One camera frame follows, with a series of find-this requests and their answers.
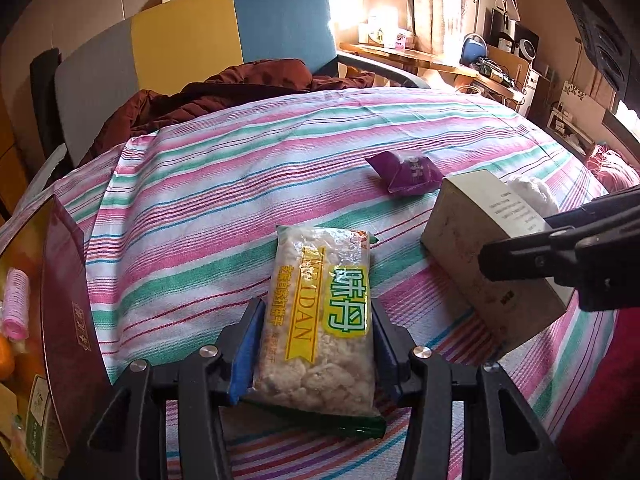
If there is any beige carton box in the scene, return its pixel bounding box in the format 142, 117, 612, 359
421, 169, 576, 356

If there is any blue bag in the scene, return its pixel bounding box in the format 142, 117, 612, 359
460, 33, 488, 67

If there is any black appliance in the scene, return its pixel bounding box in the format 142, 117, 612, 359
490, 7, 540, 61

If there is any red cloth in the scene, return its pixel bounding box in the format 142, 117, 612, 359
555, 305, 640, 466

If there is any wooden desk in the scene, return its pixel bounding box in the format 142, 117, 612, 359
340, 41, 531, 106

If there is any rice cracker packet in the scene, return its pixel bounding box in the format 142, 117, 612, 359
241, 224, 387, 436

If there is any red gift box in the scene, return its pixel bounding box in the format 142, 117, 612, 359
0, 194, 116, 480

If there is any orange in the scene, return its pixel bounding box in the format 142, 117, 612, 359
0, 332, 21, 381

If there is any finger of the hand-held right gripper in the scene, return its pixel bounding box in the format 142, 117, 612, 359
477, 230, 586, 281
544, 197, 601, 232

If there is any grey yellow blue chair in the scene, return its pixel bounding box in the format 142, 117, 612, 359
30, 0, 431, 168

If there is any white cabinet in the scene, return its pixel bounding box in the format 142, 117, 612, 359
520, 67, 541, 116

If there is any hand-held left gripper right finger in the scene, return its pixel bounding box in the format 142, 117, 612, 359
370, 305, 571, 480

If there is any purple snack packet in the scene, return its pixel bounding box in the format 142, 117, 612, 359
365, 150, 446, 196

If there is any white tissue wad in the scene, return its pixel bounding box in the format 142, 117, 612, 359
502, 174, 560, 218

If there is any pink pillow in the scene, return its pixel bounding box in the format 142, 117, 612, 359
585, 145, 640, 193

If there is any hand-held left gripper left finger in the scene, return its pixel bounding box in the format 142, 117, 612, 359
57, 297, 267, 480

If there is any maroon jacket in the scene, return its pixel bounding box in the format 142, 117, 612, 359
80, 58, 376, 166

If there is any patterned curtain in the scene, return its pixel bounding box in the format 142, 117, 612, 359
412, 0, 483, 58

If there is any pink hair roller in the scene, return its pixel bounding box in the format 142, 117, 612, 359
0, 268, 30, 339

